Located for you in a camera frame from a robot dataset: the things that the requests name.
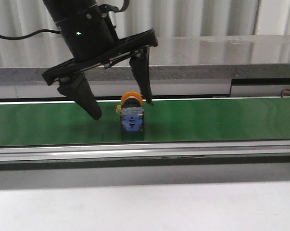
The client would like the yellow push button switch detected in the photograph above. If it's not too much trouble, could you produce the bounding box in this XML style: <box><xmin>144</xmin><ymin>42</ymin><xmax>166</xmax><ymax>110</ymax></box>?
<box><xmin>116</xmin><ymin>91</ymin><xmax>144</xmax><ymax>132</ymax></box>

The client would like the green belt conveyor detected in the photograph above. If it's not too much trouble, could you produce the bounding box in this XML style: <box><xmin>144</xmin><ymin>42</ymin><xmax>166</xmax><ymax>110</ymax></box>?
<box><xmin>0</xmin><ymin>97</ymin><xmax>290</xmax><ymax>162</ymax></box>

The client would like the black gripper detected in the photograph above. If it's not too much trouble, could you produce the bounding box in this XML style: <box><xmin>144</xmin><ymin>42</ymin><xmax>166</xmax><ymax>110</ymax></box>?
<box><xmin>42</xmin><ymin>4</ymin><xmax>158</xmax><ymax>120</ymax></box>

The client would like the black cable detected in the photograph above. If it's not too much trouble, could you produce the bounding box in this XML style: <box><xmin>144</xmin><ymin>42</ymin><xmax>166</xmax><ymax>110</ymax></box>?
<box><xmin>0</xmin><ymin>29</ymin><xmax>61</xmax><ymax>40</ymax></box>

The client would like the grey stone counter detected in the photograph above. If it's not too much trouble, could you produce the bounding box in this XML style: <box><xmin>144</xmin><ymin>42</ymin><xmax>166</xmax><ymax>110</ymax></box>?
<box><xmin>0</xmin><ymin>35</ymin><xmax>290</xmax><ymax>84</ymax></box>

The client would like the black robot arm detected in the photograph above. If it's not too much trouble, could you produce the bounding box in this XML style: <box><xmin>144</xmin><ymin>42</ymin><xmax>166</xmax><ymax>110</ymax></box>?
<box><xmin>42</xmin><ymin>0</ymin><xmax>158</xmax><ymax>120</ymax></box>

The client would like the white corrugated curtain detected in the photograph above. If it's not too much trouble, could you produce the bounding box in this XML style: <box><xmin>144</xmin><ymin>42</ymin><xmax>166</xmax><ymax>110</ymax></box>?
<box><xmin>0</xmin><ymin>0</ymin><xmax>290</xmax><ymax>38</ymax></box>

